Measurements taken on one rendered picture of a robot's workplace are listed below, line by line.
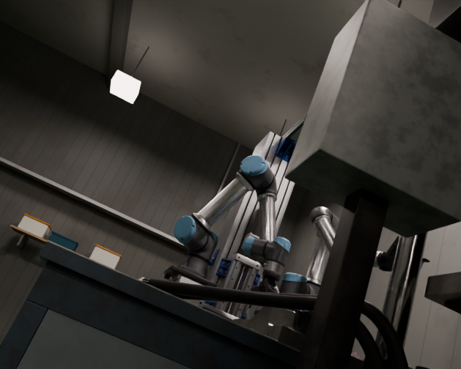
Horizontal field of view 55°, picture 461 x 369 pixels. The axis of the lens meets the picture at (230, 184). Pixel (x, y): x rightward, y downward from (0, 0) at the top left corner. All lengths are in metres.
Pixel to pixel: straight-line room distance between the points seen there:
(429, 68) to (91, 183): 8.13
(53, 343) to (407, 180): 0.78
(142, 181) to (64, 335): 7.93
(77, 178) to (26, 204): 1.01
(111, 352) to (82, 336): 0.07
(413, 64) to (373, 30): 0.11
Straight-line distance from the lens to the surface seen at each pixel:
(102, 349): 1.06
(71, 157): 9.01
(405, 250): 1.12
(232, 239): 2.34
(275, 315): 1.39
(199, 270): 2.06
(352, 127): 0.83
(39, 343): 1.06
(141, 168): 9.00
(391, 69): 0.95
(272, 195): 2.09
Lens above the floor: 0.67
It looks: 23 degrees up
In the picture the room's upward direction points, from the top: 23 degrees clockwise
